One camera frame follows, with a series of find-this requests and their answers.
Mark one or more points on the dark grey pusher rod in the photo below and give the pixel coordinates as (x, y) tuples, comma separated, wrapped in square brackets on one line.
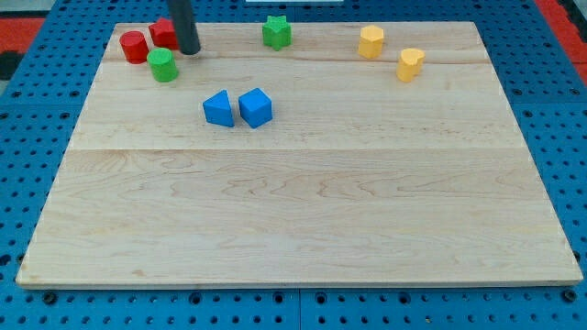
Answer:
[(182, 16)]

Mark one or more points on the red cylinder block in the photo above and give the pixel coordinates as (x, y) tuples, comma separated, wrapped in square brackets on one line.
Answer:
[(134, 46)]

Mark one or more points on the light wooden board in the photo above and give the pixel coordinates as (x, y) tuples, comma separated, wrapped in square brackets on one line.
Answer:
[(359, 179)]

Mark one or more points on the yellow heart block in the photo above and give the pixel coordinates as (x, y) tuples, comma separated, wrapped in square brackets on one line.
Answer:
[(409, 64)]

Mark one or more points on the red star block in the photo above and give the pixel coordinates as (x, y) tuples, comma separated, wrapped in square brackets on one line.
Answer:
[(163, 34)]

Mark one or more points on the green star block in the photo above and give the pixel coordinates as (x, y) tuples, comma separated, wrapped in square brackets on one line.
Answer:
[(276, 32)]

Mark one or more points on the blue triangle block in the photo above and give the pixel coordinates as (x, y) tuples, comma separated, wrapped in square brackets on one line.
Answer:
[(218, 110)]

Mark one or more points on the yellow hexagon block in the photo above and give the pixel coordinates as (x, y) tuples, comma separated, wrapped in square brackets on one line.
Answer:
[(371, 41)]

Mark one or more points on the green cylinder block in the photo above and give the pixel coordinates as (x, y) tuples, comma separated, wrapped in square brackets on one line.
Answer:
[(162, 65)]

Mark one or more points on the blue cube block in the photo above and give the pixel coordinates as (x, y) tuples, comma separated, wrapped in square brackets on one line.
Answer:
[(255, 107)]

